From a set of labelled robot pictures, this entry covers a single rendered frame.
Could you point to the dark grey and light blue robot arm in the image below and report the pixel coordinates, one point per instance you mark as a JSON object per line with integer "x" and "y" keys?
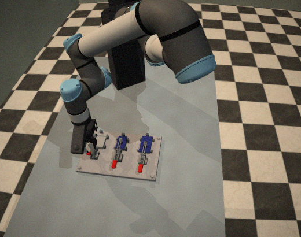
{"x": 168, "y": 31}

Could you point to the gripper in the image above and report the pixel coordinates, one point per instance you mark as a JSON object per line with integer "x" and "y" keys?
{"x": 92, "y": 142}

